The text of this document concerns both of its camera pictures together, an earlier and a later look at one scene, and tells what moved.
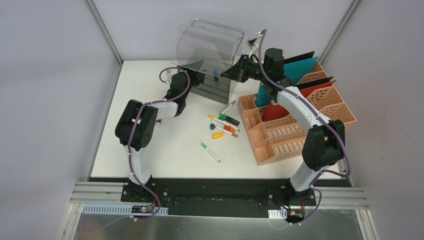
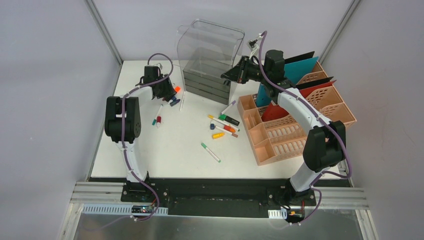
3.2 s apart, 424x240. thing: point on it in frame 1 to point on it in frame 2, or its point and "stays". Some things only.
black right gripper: [239, 72] stays
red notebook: [274, 111] stays
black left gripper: [193, 77] to [167, 90]
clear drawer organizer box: [209, 47] stays
